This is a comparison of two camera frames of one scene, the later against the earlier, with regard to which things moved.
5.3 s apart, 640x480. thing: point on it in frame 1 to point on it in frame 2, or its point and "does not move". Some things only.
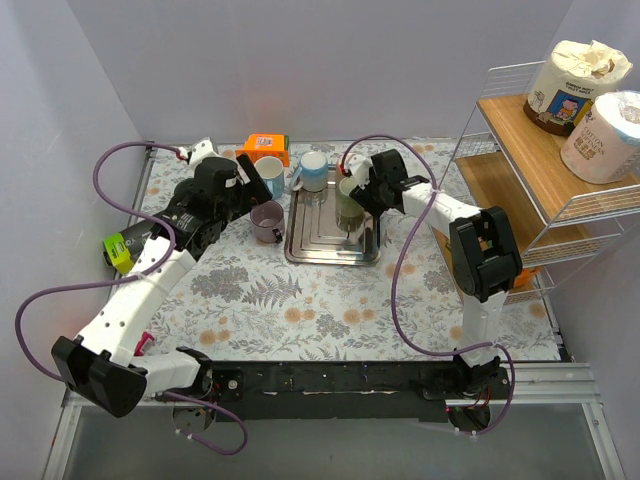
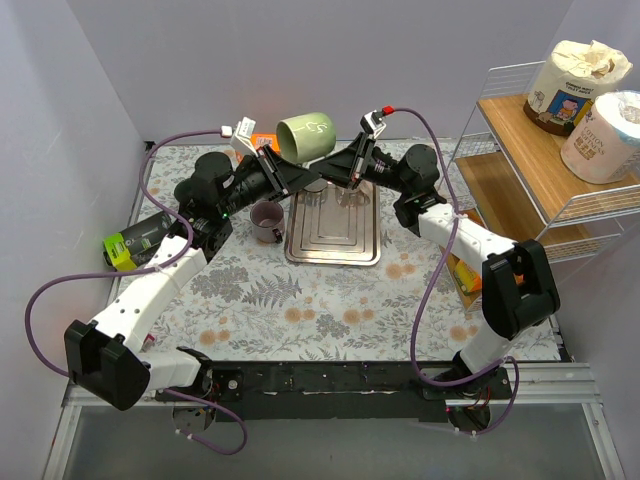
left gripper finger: (252, 179) to (285, 175)
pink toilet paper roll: (604, 146) does not move
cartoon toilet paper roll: (569, 82) does not move
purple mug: (268, 218) does not move
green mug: (349, 213) to (305, 137)
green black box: (121, 249) does not move
